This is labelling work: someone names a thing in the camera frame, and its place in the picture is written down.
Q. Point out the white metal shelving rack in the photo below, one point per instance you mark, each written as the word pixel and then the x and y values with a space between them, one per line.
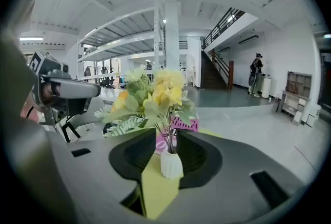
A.
pixel 156 36

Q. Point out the rectangular ceiling light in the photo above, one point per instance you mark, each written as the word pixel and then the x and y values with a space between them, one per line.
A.
pixel 31 39

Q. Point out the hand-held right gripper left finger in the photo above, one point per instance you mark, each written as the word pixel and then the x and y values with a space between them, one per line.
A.
pixel 129 158

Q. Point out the wooden cubby cabinet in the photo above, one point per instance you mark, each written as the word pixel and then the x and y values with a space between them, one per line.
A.
pixel 297 80

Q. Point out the yellow flowers bunch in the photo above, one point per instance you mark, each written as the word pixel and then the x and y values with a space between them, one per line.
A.
pixel 165 88

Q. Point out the pink printed card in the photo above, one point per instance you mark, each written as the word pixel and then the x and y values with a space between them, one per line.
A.
pixel 190 124

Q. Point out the white ribbed vase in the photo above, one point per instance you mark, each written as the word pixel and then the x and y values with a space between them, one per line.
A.
pixel 170 166

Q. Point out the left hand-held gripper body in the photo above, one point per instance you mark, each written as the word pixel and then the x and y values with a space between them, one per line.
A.
pixel 75 89

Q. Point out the white bin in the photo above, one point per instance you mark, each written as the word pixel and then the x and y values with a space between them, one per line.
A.
pixel 266 87

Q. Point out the black office chair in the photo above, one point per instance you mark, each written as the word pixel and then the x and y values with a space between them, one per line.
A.
pixel 106 78

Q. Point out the person's left forearm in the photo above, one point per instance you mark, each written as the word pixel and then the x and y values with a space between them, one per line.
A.
pixel 27 113

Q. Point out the dark wall-mounted fixture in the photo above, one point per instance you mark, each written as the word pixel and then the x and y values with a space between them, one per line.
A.
pixel 248 39

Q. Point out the black mezzanine railing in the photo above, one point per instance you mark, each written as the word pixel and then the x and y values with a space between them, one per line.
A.
pixel 219 25

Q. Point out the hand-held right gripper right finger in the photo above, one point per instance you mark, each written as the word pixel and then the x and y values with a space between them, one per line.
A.
pixel 201 161

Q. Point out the dark staircase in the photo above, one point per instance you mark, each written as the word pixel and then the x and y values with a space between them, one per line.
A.
pixel 212 75

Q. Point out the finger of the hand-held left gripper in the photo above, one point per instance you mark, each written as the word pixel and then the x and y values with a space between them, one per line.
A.
pixel 77 107

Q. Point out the dark double door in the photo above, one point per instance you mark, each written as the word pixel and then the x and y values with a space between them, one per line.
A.
pixel 325 80

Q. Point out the white drawer box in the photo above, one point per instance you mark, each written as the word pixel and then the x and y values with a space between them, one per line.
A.
pixel 313 115

